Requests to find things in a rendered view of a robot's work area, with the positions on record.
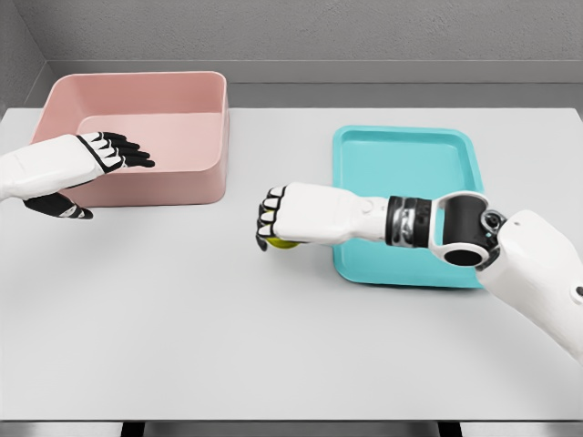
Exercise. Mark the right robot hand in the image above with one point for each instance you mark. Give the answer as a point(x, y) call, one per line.
point(305, 211)

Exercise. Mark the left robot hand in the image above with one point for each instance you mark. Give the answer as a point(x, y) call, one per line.
point(59, 159)

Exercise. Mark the yellow-green tennis ball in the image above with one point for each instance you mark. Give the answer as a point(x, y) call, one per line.
point(281, 242)

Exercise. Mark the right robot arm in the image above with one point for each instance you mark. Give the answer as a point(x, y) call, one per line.
point(469, 236)

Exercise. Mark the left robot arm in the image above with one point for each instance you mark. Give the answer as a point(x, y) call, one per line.
point(5, 175)

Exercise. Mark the pink basket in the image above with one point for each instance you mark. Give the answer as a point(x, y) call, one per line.
point(150, 132)

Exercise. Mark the blue tray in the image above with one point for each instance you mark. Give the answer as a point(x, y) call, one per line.
point(410, 173)

